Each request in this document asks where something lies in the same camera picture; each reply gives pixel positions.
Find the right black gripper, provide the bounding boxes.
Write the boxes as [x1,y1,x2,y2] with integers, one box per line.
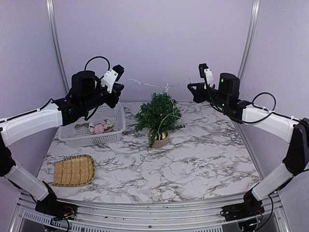
[188,83,228,109]

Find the clear string light wire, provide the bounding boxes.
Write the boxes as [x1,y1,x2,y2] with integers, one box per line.
[113,76,194,141]

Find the pink pompom ornament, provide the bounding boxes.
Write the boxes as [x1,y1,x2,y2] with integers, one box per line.
[94,124,105,134]

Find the small green christmas tree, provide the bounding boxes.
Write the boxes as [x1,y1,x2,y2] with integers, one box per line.
[135,92,185,148]

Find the white plastic basket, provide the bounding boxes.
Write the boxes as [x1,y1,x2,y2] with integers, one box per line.
[58,103,126,147]

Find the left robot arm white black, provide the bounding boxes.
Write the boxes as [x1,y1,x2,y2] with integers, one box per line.
[0,65,125,215]

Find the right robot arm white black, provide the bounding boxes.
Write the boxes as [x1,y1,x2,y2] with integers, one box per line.
[187,69,309,217]

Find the white ceramic bowl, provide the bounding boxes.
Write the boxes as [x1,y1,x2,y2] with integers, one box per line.
[130,104,141,116]

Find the woven bamboo tray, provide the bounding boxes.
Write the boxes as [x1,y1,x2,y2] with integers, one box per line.
[53,155,96,187]

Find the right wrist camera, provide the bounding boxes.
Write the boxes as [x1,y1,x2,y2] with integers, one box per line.
[198,63,215,88]

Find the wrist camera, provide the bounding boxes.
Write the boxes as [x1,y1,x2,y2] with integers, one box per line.
[198,63,215,88]
[100,65,125,94]

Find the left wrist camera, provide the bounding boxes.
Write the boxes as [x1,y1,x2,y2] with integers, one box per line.
[100,65,125,94]

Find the right aluminium frame post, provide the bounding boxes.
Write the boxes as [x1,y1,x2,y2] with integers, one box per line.
[238,0,261,81]

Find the front aluminium rail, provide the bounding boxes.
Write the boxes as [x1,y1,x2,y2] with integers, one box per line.
[9,190,290,232]

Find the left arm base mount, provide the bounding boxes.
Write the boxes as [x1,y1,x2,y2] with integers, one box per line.
[35,201,77,220]

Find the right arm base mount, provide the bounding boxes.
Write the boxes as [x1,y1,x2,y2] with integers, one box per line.
[220,203,265,221]

